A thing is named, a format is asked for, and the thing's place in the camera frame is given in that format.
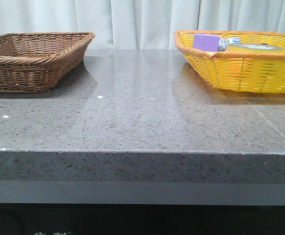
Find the yellow packing tape roll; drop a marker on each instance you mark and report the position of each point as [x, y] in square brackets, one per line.
[254, 47]

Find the white curtain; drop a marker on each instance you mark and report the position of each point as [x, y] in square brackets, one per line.
[140, 24]

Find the brown wicker basket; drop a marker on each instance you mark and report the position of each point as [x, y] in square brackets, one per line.
[34, 62]

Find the purple rectangular block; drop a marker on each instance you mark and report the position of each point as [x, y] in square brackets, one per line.
[206, 42]

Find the yellow woven basket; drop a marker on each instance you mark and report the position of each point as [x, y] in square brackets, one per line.
[238, 70]

